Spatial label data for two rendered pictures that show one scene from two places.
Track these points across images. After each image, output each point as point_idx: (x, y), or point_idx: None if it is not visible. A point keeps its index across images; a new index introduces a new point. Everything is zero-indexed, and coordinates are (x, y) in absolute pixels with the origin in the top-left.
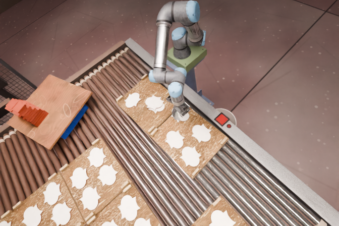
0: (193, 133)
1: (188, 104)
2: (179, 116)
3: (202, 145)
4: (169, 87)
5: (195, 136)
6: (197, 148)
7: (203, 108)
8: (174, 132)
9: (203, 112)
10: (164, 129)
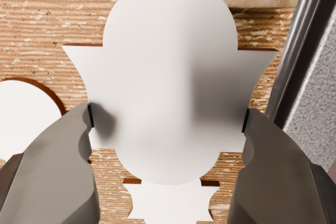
0: (141, 181)
1: (306, 17)
2: (135, 126)
3: (132, 220)
4: None
5: (136, 198)
6: (107, 216)
7: (315, 113)
8: (52, 110)
9: (284, 129)
10: (3, 37)
